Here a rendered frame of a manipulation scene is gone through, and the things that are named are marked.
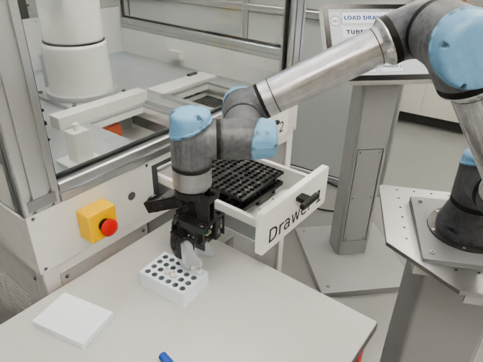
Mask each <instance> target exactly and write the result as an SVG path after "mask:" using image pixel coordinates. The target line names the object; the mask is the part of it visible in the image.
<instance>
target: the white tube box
mask: <svg viewBox="0 0 483 362"><path fill-rule="evenodd" d="M165 267H169V268H170V274H168V275H166V274H165V272H164V268H165ZM196 268H197V267H196V266H195V271H188V270H186V269H184V268H183V267H182V265H181V264H180V262H179V261H178V259H177V257H175V256H173V255H172V254H169V253H167V252H165V251H164V252H163V253H162V254H160V255H159V256H158V257H157V258H156V259H155V260H153V261H152V262H150V263H149V264H148V265H146V267H145V268H143V269H142V270H141V271H139V279H140V284H141V285H142V286H143V287H146V288H148V289H149V290H151V291H153V292H155V293H157V294H159V295H161V296H162V297H164V298H166V299H168V300H170V301H172V302H174V303H175V304H177V305H180V306H181V307H184V308H185V307H186V306H187V305H188V304H189V303H190V302H191V301H192V300H193V299H194V298H195V297H197V296H198V295H199V294H200V293H201V292H202V291H203V290H204V289H205V288H206V287H207V286H208V271H206V270H204V269H202V274H201V275H197V274H196ZM172 270H175V271H176V272H177V277H176V278H172V277H171V271H172Z"/></svg>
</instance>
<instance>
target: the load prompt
mask: <svg viewBox="0 0 483 362"><path fill-rule="evenodd" d="M389 12H391V11H341V21H342V24H374V21H375V19H377V18H379V17H381V16H383V15H385V14H387V13H389Z"/></svg>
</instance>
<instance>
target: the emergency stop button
mask: <svg viewBox="0 0 483 362"><path fill-rule="evenodd" d="M117 229H118V223H117V221H116V220H114V219H112V218H110V219H108V220H106V221H104V222H103V224H102V226H101V233H102V234H103V235H104V236H106V237H109V236H112V235H114V234H115V233H116V231H117Z"/></svg>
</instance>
